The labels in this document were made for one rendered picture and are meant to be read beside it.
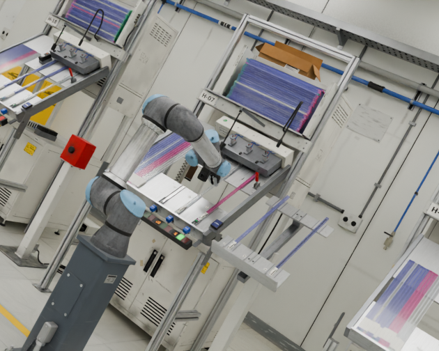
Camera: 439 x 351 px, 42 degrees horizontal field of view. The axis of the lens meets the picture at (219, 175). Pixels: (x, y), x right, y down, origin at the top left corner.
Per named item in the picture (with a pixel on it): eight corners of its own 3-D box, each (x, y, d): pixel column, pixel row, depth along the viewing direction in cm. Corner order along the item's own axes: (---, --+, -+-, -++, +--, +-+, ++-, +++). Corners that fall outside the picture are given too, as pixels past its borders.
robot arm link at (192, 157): (199, 161, 261) (215, 147, 266) (182, 151, 267) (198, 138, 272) (201, 173, 267) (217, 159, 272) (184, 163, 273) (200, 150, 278)
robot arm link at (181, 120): (199, 109, 224) (236, 164, 266) (179, 99, 230) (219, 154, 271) (182, 132, 222) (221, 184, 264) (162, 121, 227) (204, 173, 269)
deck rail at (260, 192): (205, 245, 272) (205, 236, 268) (202, 243, 273) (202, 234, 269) (290, 174, 315) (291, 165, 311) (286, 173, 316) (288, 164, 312)
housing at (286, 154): (282, 177, 314) (286, 157, 305) (214, 141, 337) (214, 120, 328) (290, 170, 319) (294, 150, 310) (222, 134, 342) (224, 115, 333)
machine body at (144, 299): (166, 363, 298) (223, 259, 296) (77, 291, 331) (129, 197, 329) (219, 353, 356) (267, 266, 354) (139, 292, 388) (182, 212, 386)
